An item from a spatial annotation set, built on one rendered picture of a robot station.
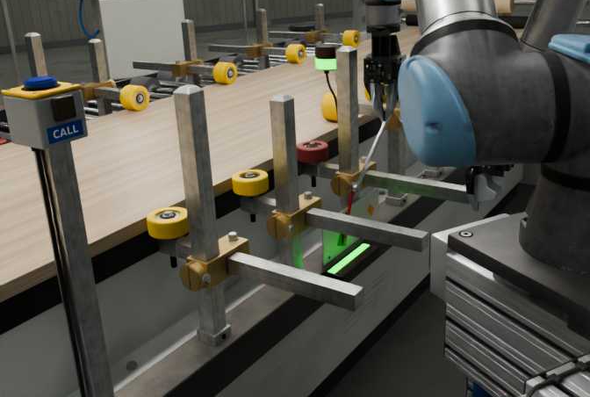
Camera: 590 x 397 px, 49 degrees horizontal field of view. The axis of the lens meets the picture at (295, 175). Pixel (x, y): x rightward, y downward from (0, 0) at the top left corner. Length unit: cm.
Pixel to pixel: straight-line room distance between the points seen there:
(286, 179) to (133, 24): 626
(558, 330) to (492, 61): 31
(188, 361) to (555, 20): 84
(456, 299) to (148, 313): 70
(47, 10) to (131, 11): 426
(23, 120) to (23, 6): 1068
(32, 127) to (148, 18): 665
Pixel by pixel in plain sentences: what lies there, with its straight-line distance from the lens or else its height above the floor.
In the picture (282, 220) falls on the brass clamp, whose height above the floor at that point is 86.
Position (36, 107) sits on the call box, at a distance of 84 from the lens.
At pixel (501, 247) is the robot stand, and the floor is 104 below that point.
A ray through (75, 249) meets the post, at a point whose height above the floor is 100.
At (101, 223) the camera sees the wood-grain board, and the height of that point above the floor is 90.
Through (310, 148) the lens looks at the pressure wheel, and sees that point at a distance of 157.
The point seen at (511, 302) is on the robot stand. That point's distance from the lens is 82.
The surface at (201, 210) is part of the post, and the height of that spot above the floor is 96.
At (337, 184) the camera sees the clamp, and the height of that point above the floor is 85.
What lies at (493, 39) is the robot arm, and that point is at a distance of 69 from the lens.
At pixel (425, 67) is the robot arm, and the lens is 66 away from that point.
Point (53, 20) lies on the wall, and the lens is 1160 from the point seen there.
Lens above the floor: 137
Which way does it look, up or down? 19 degrees down
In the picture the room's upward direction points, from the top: 3 degrees counter-clockwise
